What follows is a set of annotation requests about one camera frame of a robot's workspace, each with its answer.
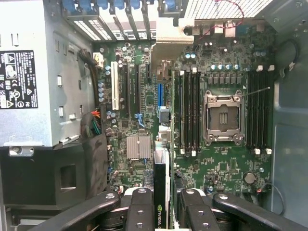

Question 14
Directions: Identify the black plastic air duct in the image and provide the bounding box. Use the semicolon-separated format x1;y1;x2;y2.
0;133;109;210

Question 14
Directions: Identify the silver chipset heatsink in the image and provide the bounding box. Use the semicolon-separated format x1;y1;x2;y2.
127;136;151;160

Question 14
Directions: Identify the white power connector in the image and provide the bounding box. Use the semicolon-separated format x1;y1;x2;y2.
92;51;105;68

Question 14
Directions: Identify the blue expansion slot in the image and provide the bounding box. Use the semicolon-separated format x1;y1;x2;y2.
157;83;165;108

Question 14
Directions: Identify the thin socket locking lever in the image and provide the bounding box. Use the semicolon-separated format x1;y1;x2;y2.
237;86;270;99

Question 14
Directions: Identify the coloured power wire bundle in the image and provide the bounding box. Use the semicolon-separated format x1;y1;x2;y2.
80;108;103;139

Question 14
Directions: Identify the black RAM slot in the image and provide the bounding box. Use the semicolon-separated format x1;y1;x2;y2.
191;66;197;157
247;69;255;151
254;64;261;155
185;67;191;156
266;64;274;155
260;69;267;151
196;69;202;154
179;70;186;155

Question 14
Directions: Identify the black open PC case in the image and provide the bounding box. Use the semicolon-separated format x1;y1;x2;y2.
0;0;308;231

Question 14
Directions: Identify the metal CPU socket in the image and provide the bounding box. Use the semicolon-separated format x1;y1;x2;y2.
203;89;246;147

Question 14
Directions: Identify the green motherboard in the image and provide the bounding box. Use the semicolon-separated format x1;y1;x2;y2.
92;19;277;208

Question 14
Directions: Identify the long black expansion slot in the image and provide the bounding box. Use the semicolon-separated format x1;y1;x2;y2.
134;64;141;116
123;64;131;116

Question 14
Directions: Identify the grey power supply unit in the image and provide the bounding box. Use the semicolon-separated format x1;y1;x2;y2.
0;0;96;148

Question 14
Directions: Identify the round coin cell battery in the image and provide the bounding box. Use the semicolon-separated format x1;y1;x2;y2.
243;171;256;185

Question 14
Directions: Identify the white expansion slot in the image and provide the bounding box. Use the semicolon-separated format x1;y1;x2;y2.
110;61;120;111

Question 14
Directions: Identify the thin black wire loop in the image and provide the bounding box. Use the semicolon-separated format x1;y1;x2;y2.
276;39;300;78

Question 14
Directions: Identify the black sleeved power cable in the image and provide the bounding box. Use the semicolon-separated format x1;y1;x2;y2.
78;48;103;109

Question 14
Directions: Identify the red black twisted wire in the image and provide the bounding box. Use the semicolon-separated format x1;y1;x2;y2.
199;0;245;40

